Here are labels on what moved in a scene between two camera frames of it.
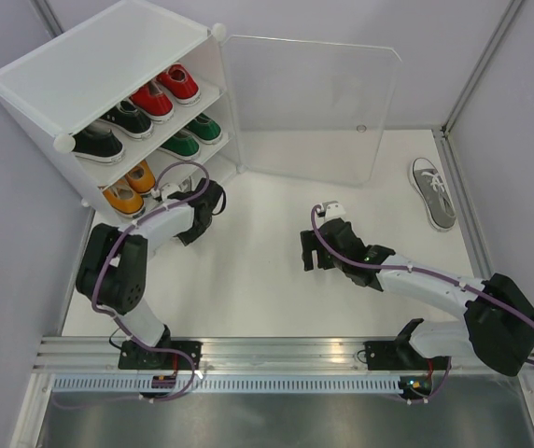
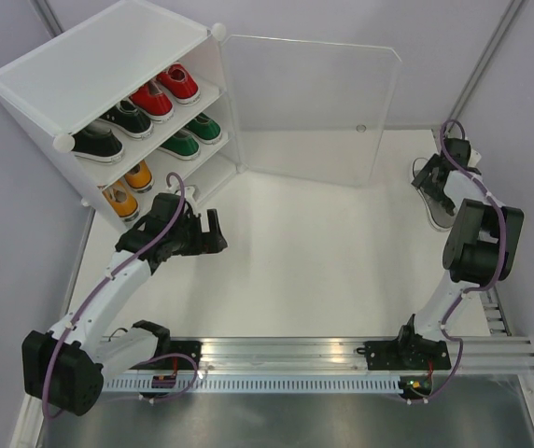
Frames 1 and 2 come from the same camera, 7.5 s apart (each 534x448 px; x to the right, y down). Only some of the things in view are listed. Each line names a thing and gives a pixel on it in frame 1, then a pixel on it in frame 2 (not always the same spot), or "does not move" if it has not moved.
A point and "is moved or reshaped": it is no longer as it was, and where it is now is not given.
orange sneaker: (124, 199) is moved or reshaped
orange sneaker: (141, 177) does not move
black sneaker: (131, 120) does not move
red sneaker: (180, 84) does not move
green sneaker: (183, 145) does not move
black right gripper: (311, 242) → (420, 182)
